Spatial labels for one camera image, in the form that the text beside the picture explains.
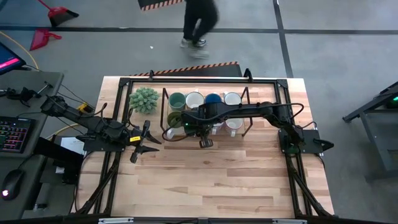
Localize pale white mug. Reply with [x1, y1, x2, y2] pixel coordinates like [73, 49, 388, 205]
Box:
[211, 121, 225, 135]

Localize wooden shelf black wire legs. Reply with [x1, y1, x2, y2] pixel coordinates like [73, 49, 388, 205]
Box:
[159, 86, 252, 139]

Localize black clamp tool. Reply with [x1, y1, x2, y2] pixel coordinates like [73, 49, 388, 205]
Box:
[0, 81, 53, 108]

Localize beige white mug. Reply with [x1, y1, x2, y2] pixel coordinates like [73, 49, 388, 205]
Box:
[224, 117, 244, 138]

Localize grey desk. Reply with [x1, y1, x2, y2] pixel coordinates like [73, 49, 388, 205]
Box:
[0, 70, 85, 220]

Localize black computer mouse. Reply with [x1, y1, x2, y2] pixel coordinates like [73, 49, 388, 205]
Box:
[1, 169, 25, 202]

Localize yellow mug white handle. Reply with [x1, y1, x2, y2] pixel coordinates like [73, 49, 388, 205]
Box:
[185, 90, 205, 110]

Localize black desk mount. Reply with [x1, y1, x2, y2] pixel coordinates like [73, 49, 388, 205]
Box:
[33, 136, 85, 185]

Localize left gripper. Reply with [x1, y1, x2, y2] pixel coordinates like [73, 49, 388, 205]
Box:
[125, 119, 163, 164]

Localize silver metal bracket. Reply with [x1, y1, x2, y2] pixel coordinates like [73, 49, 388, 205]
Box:
[98, 217, 134, 224]
[272, 218, 307, 224]

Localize olive green mug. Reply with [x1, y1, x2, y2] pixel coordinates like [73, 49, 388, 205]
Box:
[165, 111, 187, 140]

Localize black aluminium frame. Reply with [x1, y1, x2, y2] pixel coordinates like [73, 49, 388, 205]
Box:
[73, 67, 335, 224]

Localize red broom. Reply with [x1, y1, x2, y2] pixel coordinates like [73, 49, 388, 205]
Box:
[37, 0, 80, 27]

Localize green succulent plant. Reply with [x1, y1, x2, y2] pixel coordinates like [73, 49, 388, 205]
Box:
[129, 86, 160, 114]

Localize backlit black keyboard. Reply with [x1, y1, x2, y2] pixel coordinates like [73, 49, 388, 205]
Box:
[0, 115, 35, 154]

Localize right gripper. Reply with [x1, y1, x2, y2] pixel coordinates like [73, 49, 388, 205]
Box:
[181, 104, 219, 149]

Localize yellow cable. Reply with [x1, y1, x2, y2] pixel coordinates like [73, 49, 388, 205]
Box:
[0, 30, 90, 141]

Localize black hazard stripe mat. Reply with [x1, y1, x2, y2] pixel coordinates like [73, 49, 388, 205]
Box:
[137, 0, 187, 12]
[129, 61, 243, 78]

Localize white paper sheet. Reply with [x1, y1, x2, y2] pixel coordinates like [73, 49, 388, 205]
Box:
[60, 136, 86, 155]

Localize person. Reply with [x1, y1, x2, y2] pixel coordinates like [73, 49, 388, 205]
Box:
[179, 0, 220, 60]

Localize teal green mug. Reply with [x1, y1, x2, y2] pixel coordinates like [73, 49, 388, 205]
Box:
[168, 91, 187, 112]

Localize dark grey side table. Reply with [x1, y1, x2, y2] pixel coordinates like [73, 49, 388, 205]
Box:
[341, 81, 398, 183]

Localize red dustpan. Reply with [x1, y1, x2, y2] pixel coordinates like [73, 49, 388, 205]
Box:
[29, 28, 63, 52]

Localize black monitor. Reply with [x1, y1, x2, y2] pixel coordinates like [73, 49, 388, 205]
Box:
[0, 42, 27, 76]

